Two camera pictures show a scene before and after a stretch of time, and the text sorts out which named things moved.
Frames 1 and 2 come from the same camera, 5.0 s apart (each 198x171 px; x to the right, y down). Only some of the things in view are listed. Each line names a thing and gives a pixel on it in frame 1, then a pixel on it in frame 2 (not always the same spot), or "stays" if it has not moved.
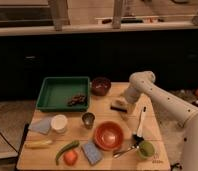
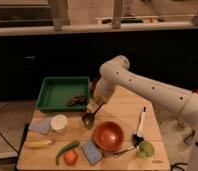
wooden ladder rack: x=62 y=24 stays
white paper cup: x=59 y=123 stays
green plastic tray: x=64 y=94 stays
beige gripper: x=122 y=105 to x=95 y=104
